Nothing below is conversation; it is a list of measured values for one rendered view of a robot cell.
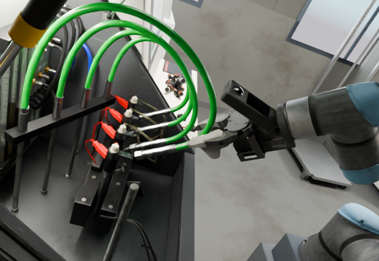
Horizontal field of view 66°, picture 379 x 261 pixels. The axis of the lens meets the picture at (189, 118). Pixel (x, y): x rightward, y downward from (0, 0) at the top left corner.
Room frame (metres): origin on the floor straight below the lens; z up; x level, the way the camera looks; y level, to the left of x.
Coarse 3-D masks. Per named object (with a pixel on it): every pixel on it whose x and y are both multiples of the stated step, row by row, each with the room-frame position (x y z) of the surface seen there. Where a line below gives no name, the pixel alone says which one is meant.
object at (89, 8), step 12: (72, 12) 0.48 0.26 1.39; (84, 12) 0.48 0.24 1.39; (132, 12) 0.50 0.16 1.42; (144, 12) 0.51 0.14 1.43; (60, 24) 0.48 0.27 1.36; (156, 24) 0.51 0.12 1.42; (48, 36) 0.47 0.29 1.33; (36, 48) 0.47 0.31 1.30; (36, 60) 0.47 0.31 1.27; (192, 60) 0.52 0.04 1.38; (204, 72) 0.53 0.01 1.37; (24, 84) 0.47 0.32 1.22; (24, 96) 0.47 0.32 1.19; (24, 108) 0.47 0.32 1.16; (216, 108) 0.54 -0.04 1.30; (204, 132) 0.54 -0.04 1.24; (180, 144) 0.53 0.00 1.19
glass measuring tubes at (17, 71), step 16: (0, 32) 0.49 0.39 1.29; (0, 48) 0.47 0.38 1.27; (32, 48) 0.59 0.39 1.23; (16, 64) 0.52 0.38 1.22; (0, 80) 0.48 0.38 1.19; (16, 80) 0.52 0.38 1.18; (0, 96) 0.48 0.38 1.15; (16, 96) 0.55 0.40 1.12; (0, 112) 0.48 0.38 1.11; (16, 112) 0.55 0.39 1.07; (0, 128) 0.48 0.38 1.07; (0, 144) 0.48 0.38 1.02; (16, 144) 0.55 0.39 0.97; (0, 160) 0.48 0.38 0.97; (0, 176) 0.47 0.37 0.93
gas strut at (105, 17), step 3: (123, 0) 0.80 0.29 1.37; (120, 3) 0.79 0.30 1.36; (111, 12) 0.79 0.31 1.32; (114, 12) 0.79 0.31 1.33; (102, 15) 0.78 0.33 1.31; (105, 15) 0.79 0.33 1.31; (108, 15) 0.79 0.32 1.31; (111, 15) 0.79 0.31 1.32; (102, 18) 0.78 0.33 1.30; (105, 18) 0.79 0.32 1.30; (108, 18) 0.78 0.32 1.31; (111, 18) 0.79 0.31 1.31; (102, 21) 0.79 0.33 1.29
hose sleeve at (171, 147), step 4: (156, 148) 0.53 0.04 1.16; (160, 148) 0.53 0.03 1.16; (164, 148) 0.53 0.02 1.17; (168, 148) 0.53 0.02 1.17; (172, 148) 0.53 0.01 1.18; (144, 152) 0.52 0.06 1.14; (148, 152) 0.52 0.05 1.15; (152, 152) 0.52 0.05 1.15; (156, 152) 0.52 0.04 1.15; (160, 152) 0.52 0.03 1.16; (164, 152) 0.52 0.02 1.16; (168, 152) 0.52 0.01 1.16; (172, 152) 0.53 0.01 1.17; (144, 156) 0.51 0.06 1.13; (148, 156) 0.52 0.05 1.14; (152, 156) 0.52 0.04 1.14
